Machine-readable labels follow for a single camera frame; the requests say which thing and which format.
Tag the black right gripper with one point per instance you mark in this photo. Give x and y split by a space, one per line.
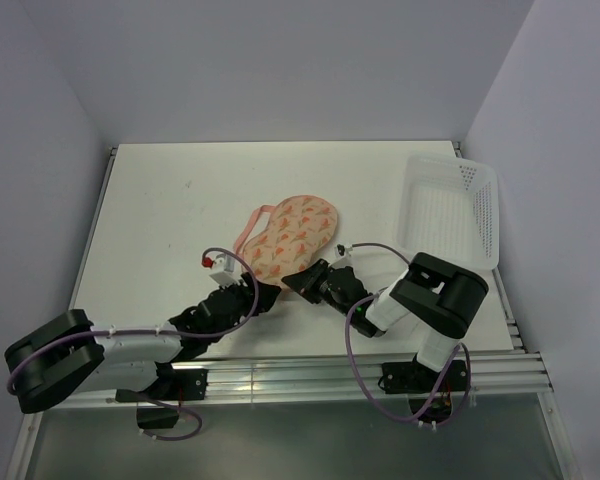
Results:
305 280

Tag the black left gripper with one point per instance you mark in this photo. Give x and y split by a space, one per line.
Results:
247 291

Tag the pink mesh laundry bag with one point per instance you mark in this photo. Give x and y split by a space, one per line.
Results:
281 240

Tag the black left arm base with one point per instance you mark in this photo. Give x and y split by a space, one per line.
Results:
166 398

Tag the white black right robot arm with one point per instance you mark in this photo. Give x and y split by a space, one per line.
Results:
440 295

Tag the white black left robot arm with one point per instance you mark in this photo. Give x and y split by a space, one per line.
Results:
71 354

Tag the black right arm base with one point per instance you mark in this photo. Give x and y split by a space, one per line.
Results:
411 378

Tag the white perforated plastic basket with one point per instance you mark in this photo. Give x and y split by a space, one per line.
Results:
450 209

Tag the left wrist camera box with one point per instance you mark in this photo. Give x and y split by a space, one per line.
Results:
221 269

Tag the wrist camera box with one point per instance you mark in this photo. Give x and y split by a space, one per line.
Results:
221 269
343 251

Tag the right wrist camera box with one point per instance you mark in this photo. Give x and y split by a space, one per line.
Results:
343 251

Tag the aluminium frame rail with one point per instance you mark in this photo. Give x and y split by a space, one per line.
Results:
296 380

